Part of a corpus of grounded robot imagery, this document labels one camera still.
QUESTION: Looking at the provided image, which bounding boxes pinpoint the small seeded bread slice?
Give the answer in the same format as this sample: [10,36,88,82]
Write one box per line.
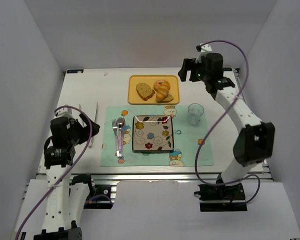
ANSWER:
[161,94,174,103]

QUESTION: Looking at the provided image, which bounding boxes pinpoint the green cartoon placemat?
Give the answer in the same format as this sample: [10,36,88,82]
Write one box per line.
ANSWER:
[100,105,214,167]

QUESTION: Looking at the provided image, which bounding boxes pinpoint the pink handled fork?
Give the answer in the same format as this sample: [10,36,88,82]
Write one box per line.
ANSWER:
[111,119,120,158]

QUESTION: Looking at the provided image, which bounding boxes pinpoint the clear drinking glass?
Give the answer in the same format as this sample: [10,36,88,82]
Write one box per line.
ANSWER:
[188,103,205,125]

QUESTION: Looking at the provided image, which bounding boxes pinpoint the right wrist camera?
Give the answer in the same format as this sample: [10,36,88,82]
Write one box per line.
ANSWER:
[196,43,213,59]

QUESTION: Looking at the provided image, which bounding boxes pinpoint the orange striped bread roll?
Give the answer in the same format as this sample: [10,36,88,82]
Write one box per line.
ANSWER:
[156,80,171,102]

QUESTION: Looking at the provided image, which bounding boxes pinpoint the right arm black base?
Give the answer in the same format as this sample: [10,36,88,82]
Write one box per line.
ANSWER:
[194,183,248,212]

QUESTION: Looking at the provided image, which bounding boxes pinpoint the aluminium table frame rail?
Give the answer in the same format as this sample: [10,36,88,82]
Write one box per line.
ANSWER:
[34,172,276,185]

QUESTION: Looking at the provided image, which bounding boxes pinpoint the metal serving tongs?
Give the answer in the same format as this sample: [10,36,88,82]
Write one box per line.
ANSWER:
[78,101,99,148]

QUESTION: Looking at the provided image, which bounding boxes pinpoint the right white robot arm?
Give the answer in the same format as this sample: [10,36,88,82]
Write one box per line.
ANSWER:
[178,52,275,186]

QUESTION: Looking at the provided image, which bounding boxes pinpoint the large seeded bread slice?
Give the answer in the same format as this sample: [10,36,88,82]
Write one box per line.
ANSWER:
[136,82,155,101]

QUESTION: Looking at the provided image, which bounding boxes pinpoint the pink handled spoon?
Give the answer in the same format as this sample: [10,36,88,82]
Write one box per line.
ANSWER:
[116,117,125,158]

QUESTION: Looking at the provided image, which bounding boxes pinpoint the pink glazed donut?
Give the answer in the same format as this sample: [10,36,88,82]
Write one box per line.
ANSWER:
[153,79,165,91]

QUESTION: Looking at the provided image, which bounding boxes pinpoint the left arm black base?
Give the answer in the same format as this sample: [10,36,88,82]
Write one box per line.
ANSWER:
[84,175,117,210]

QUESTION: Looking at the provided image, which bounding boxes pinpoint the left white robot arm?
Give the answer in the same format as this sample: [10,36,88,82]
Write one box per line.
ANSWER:
[33,114,100,240]

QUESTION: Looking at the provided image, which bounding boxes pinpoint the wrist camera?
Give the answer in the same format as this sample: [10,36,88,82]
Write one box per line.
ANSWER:
[54,105,73,119]
[196,43,213,59]

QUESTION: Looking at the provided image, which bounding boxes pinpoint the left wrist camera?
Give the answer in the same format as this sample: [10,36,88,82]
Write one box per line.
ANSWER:
[54,105,73,119]

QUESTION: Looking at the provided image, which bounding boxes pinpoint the yellow plastic tray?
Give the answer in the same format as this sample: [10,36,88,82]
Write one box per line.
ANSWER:
[127,75,180,105]

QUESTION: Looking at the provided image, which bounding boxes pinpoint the square floral ceramic plate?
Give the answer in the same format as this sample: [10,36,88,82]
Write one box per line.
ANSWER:
[132,115,174,153]

